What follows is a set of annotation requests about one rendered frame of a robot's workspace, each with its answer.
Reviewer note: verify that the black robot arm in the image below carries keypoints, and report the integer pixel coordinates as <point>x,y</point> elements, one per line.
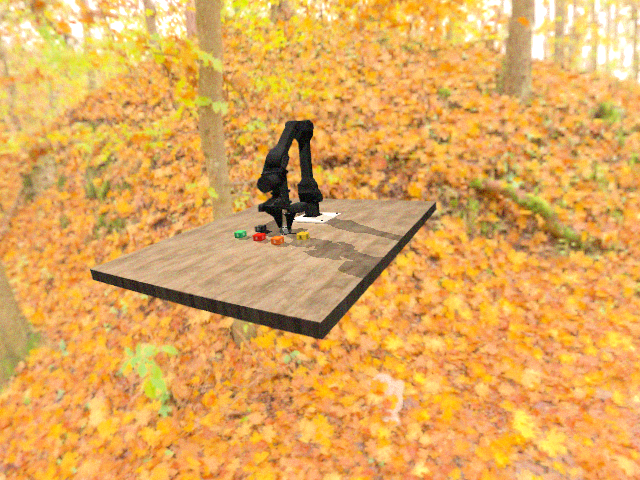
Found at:
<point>274,171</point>

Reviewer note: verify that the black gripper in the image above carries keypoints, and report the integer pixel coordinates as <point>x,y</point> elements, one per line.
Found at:
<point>292,209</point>

